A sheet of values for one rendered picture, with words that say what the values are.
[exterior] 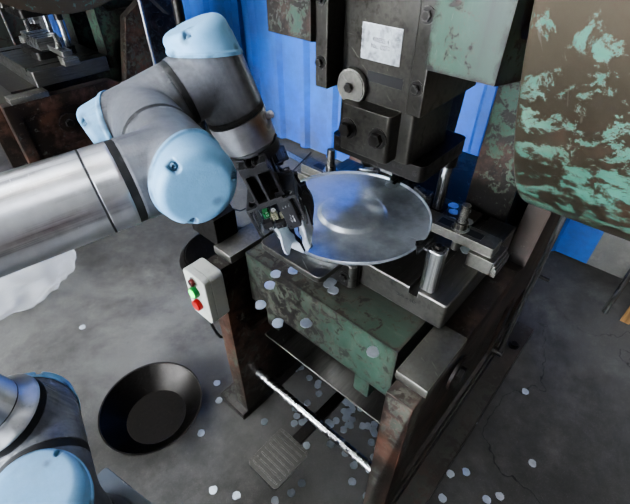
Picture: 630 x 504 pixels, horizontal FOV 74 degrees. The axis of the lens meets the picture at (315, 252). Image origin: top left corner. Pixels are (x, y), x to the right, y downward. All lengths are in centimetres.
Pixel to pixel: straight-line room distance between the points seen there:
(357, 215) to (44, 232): 53
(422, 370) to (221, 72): 53
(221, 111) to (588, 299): 173
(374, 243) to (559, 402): 105
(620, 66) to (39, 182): 38
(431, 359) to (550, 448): 82
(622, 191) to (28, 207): 42
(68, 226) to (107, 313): 145
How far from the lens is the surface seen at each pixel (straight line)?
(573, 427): 159
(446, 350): 77
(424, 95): 64
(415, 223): 78
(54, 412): 75
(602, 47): 28
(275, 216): 59
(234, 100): 51
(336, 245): 71
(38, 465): 70
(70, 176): 37
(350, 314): 78
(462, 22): 58
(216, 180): 37
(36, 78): 208
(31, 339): 187
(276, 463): 117
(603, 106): 30
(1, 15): 380
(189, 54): 50
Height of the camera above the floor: 124
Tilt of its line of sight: 41 degrees down
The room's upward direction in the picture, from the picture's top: straight up
